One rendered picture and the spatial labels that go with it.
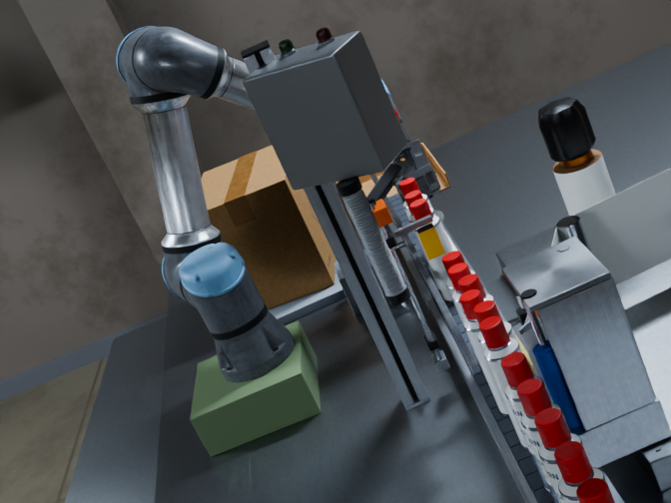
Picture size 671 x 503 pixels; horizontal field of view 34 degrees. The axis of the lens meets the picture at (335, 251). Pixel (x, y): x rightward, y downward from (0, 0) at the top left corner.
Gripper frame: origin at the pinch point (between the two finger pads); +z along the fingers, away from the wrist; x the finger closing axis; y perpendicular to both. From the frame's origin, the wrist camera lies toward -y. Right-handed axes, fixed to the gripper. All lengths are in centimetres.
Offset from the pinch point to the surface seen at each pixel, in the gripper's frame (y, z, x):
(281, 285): -32.4, -6.9, 20.3
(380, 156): -4, -6, -64
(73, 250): -131, -91, 241
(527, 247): 17.4, 9.6, -5.8
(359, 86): -2, -16, -68
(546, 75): 85, -74, 234
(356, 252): -12.8, 2.7, -44.7
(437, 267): -0.7, 7.5, -17.7
